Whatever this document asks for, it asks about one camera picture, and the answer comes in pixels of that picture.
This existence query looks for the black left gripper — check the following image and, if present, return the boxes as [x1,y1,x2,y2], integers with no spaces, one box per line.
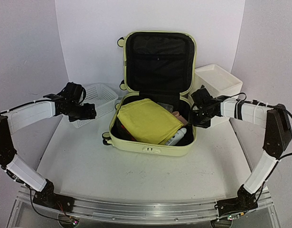
[64,102,96,122]

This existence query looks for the white perforated plastic basket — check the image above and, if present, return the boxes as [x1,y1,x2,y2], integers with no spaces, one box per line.
[83,83,118,119]

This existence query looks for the pale green hard-shell suitcase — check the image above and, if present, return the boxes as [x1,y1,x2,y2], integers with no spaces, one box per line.
[102,31,197,157]

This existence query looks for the yellow cloth garment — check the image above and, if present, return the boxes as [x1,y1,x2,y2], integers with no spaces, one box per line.
[117,98,184,145]

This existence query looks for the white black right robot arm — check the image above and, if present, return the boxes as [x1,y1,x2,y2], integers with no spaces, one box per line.
[189,95,292,217]

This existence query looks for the white deodorant spray bottle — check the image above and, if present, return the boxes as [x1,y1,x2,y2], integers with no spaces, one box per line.
[165,128,187,146]

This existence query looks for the clear plastic rectangular case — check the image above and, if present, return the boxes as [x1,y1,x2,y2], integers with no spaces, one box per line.
[157,102,173,113]

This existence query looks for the white three-drawer storage cabinet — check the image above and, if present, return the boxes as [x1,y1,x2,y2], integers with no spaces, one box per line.
[190,64,243,97]

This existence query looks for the red printed t-shirt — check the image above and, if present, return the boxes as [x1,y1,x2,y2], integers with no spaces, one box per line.
[118,124,136,142]

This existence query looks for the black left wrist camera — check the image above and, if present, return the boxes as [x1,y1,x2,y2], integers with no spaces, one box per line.
[61,82,86,104]

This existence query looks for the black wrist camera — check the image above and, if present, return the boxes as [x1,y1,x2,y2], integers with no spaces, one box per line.
[191,86,217,110]
[61,82,86,104]

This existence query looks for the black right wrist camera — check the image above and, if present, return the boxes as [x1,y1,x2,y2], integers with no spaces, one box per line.
[191,86,217,110]

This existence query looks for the aluminium front mounting rail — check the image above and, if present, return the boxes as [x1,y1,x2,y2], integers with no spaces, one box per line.
[7,186,280,228]

